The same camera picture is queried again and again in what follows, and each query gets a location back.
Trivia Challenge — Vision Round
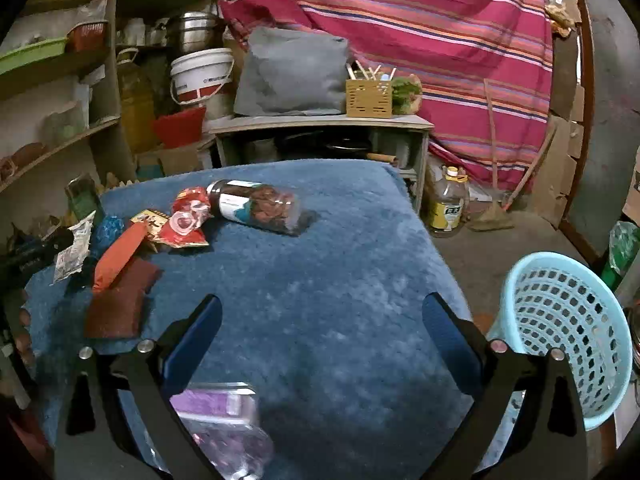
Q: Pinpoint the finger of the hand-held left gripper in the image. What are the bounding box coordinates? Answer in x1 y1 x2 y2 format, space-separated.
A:
62 255 101 293
91 215 127 258

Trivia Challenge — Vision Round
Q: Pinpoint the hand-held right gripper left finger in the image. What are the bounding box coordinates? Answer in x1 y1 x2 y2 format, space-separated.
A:
54 294 236 480

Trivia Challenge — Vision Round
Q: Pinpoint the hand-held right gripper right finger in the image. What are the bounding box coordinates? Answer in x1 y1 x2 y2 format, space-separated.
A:
417 292 591 480

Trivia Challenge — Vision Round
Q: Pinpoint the orange packet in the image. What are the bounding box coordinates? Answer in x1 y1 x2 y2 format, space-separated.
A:
91 222 149 295

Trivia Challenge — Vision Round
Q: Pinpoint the silver foil packet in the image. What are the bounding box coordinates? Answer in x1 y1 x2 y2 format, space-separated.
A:
52 210 97 283

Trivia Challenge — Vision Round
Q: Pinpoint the brown pouch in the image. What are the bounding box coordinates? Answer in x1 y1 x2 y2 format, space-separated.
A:
84 258 162 339

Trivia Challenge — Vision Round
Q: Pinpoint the purple bead package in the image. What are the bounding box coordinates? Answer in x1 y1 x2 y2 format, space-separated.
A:
170 382 275 478

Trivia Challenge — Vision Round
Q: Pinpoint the red snack packet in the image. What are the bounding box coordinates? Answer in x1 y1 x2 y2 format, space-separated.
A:
157 186 213 249

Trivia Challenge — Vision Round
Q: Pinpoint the light blue plastic basket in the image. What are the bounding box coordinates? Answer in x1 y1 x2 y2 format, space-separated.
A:
487 251 633 431

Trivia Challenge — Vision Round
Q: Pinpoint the person's left hand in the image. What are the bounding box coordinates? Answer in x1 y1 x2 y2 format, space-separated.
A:
14 290 37 368

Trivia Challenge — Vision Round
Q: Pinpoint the green tall jar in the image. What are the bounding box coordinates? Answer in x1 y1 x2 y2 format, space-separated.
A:
65 172 103 221

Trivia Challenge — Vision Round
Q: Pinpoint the small yellow box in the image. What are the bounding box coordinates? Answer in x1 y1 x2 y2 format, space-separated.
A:
131 209 168 253

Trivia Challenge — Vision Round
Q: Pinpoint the yellow egg tray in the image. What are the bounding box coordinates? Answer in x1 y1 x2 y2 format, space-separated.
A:
97 172 138 193

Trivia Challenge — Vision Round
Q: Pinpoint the brown cardboard box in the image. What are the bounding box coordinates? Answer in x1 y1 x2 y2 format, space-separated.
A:
135 145 201 178

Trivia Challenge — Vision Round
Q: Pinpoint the sweet potato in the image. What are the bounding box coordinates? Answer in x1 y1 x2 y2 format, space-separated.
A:
10 142 48 168

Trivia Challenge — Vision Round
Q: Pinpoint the clear plastic container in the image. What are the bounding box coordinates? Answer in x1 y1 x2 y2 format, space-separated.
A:
42 102 88 143

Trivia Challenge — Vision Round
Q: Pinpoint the wooden shelf unit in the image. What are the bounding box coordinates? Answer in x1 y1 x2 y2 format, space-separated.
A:
0 0 138 241

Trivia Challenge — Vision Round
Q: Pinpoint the blue knitted blanket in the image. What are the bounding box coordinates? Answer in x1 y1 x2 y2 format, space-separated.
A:
22 159 496 480

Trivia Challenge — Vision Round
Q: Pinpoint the large yellow oil bottle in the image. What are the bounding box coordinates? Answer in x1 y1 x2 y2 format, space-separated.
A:
117 47 157 153

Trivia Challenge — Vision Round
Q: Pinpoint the red plastic basket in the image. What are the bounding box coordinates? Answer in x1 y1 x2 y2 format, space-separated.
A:
151 106 207 149

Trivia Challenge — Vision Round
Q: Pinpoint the clear oil bottle yellow label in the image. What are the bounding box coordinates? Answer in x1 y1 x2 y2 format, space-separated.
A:
427 166 471 238

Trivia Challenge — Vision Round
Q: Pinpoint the clear jar of nuts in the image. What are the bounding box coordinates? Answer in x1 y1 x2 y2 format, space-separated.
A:
206 178 303 236

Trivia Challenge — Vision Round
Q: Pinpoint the white plastic bucket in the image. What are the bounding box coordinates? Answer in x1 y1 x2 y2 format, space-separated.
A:
170 48 236 106

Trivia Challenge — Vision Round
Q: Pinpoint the wooden broom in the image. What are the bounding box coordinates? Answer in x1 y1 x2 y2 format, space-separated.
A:
470 79 516 232

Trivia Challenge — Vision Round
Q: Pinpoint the green plastic bag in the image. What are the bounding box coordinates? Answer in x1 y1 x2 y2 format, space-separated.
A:
602 220 640 291

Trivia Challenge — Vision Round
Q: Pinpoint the green plastic tray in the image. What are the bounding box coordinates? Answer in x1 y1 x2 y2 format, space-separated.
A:
0 37 68 76

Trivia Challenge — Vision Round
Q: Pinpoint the small red basket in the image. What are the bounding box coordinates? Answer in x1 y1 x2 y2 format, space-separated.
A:
66 21 109 52

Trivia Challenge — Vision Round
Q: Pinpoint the steel pot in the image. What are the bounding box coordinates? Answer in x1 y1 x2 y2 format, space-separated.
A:
167 11 221 54

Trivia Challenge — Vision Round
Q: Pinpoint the low grey cabinet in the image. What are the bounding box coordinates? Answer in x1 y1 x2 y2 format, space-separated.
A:
207 112 436 216

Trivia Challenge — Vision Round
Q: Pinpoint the grey cushion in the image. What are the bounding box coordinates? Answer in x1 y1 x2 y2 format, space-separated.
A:
233 26 351 117

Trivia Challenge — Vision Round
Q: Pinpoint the green vegetable bundle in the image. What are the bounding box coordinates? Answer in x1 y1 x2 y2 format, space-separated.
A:
391 74 423 116

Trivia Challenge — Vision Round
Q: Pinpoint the yellow chopstick holder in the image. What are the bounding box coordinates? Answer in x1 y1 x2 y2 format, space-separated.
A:
346 79 393 119

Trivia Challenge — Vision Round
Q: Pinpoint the bunch of wooden chopsticks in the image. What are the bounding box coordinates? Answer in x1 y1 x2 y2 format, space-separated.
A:
347 59 398 82

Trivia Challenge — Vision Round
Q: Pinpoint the red striped cloth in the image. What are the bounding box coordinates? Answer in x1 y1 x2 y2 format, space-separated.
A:
210 0 556 193

